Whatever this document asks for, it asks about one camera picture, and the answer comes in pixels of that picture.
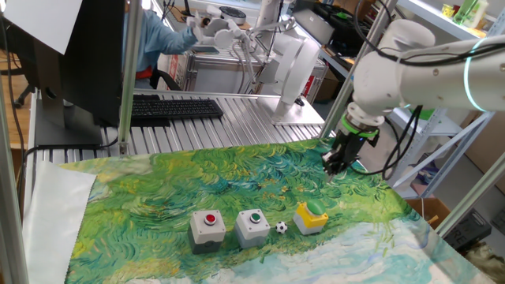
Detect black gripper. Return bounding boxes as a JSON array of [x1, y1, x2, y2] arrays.
[[321, 131, 371, 183]]

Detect yellow box green mushroom button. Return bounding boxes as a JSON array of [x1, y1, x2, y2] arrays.
[[293, 199, 330, 237]]

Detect grey box green push button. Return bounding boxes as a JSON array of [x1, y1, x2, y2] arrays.
[[234, 208, 271, 249]]

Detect grey box red push button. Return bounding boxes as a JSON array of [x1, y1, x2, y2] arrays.
[[186, 209, 227, 256]]

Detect cardboard box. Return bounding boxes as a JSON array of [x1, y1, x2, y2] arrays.
[[314, 66, 345, 103], [406, 196, 451, 230]]

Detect grey laptop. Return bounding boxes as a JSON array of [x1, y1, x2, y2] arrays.
[[291, 7, 336, 45]]

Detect black plastic crate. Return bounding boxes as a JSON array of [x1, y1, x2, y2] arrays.
[[443, 208, 493, 252]]

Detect black keyboard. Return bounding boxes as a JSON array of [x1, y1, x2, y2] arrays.
[[131, 93, 225, 128]]

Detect white handheld device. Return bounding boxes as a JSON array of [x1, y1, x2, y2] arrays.
[[185, 6, 257, 50]]

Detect beige fuzzy fabric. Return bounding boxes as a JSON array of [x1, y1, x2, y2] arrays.
[[465, 242, 505, 284]]

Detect painted landscape cloth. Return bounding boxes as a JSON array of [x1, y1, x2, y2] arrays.
[[58, 137, 496, 284]]

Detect grey metal shelf rack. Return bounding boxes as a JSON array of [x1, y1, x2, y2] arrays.
[[388, 0, 505, 198]]

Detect round black device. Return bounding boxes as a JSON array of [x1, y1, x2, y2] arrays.
[[218, 5, 248, 27]]

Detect black office chair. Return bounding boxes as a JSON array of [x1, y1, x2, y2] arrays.
[[148, 65, 183, 92]]

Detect green bottle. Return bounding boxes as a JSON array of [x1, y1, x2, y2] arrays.
[[452, 0, 489, 29]]

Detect person in blue shirt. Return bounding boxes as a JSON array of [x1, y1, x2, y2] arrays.
[[122, 0, 199, 91]]

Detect black computer monitor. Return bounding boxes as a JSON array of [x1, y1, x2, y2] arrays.
[[6, 0, 126, 148]]

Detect white fabric sheet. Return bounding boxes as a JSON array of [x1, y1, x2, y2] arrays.
[[21, 160, 98, 284]]

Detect white paper sheet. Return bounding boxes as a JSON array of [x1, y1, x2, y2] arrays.
[[2, 0, 84, 55]]

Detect aluminium frame post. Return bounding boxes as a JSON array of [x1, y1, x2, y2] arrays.
[[435, 151, 505, 238], [0, 74, 29, 284], [117, 0, 144, 155], [318, 0, 399, 139]]

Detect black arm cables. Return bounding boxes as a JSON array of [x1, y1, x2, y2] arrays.
[[350, 0, 505, 181]]

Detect black monitor cable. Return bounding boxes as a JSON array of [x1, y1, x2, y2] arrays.
[[17, 136, 120, 206]]

